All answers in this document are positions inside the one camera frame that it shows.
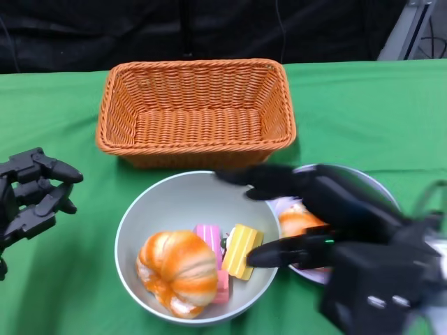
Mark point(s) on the lavender round plate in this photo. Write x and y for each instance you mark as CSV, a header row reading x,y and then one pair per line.
x,y
314,276

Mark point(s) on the orange wicker basket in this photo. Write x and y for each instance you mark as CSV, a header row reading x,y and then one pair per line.
x,y
199,129

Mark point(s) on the yellow layered cake slice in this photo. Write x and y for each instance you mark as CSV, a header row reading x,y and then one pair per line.
x,y
241,247

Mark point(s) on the orange striped bread roll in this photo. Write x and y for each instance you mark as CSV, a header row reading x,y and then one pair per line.
x,y
297,220
178,265

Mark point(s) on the pink striped cake slice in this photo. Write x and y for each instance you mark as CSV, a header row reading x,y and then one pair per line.
x,y
207,237

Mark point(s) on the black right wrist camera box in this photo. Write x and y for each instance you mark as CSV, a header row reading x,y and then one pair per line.
x,y
377,279

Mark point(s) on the pale grey-green bowl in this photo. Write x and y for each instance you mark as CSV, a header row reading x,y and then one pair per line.
x,y
174,202

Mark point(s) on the black backdrop curtain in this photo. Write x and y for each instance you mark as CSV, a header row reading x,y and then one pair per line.
x,y
104,28

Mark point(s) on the green tablecloth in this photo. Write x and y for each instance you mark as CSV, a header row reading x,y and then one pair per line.
x,y
349,122

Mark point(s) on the aluminium frame post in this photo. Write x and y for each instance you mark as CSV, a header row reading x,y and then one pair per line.
x,y
401,31

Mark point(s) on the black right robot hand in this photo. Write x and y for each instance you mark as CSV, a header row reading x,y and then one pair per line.
x,y
349,202

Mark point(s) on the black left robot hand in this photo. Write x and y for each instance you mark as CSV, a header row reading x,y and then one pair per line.
x,y
28,195

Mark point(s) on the salmon cake with cherry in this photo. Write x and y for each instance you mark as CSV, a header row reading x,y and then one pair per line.
x,y
223,288

